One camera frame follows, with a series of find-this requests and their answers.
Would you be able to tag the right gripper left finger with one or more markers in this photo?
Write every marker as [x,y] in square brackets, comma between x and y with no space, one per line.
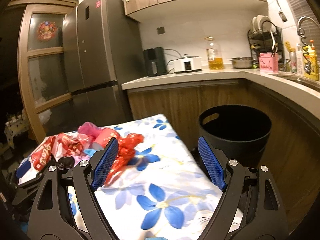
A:
[101,163]

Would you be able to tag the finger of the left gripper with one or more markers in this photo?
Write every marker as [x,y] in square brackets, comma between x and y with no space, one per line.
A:
[23,169]

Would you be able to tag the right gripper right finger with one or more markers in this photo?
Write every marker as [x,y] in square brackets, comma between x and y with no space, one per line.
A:
[214,168]

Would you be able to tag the red paper cup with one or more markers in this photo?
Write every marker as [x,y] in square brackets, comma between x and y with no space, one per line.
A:
[104,137]

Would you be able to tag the red plastic bag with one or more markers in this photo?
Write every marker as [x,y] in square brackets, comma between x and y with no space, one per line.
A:
[126,151]

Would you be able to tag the pink plastic bag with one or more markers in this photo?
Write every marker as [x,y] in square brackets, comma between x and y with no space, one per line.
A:
[90,129]

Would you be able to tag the black trash bin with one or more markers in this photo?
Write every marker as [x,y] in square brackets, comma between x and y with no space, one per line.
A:
[240,131]

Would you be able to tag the red white wrapper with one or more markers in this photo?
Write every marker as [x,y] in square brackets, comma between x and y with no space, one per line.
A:
[58,146]

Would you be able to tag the floral blue white cloth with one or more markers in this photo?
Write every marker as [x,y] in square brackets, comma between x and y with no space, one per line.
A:
[161,192]

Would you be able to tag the wooden lower cabinet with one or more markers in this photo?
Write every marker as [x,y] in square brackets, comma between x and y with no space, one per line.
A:
[292,150]

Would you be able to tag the wooden glass door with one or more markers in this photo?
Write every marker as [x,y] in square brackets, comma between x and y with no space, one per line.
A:
[41,69]

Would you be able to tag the cooking oil bottle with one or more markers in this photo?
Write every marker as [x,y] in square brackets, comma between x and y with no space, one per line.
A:
[214,56]

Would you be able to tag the white rice cooker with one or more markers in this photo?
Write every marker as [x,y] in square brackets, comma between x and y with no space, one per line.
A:
[187,64]

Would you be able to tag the steel bowl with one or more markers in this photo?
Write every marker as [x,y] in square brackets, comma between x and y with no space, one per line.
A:
[242,62]

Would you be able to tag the pink utensil holder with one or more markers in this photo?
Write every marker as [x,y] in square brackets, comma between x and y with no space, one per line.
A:
[268,62]

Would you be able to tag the black air fryer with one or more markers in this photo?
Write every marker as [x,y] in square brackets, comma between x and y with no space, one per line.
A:
[155,61]

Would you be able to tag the grey refrigerator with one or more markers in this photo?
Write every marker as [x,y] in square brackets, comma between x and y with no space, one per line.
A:
[102,51]

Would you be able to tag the steel sink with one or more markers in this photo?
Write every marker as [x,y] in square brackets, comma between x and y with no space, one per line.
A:
[301,80]

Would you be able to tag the green beer can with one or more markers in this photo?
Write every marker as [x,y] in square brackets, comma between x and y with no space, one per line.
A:
[293,62]

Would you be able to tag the black dish rack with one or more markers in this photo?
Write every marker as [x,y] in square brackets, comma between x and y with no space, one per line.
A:
[262,35]

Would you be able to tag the white bottle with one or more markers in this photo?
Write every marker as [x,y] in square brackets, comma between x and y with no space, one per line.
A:
[300,61]

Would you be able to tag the yellow detergent bottle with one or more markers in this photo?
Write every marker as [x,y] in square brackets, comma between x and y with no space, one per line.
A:
[311,68]

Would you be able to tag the hanging spatula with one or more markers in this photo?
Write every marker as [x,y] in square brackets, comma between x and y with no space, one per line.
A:
[281,14]

